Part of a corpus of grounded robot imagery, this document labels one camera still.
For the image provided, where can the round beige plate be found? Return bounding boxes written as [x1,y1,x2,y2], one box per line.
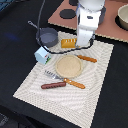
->
[55,55,83,78]

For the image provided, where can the yellow toy bread loaf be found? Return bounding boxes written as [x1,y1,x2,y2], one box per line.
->
[61,38,77,48]

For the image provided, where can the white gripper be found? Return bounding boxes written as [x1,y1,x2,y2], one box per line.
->
[76,7,101,47]

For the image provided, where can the low grey pot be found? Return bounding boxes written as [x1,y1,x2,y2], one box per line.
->
[29,21,58,48]

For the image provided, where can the tall grey pot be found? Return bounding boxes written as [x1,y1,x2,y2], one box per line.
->
[99,6,106,24]

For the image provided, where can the woven beige placemat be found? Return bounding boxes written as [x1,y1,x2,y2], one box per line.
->
[12,30,115,128]

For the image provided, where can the fork with wooden handle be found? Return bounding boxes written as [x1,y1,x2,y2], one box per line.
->
[45,70,85,89]

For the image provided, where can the brown toy sausage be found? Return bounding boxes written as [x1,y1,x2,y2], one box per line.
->
[41,82,66,89]

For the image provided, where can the beige bowl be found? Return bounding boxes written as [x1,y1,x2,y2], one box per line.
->
[118,4,128,30]

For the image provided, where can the knife with wooden handle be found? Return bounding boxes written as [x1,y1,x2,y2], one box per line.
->
[77,55,97,63]

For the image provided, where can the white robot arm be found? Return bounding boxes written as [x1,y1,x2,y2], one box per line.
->
[76,0,105,47]

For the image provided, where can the light blue milk carton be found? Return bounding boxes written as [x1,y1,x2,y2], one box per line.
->
[34,46,51,64]

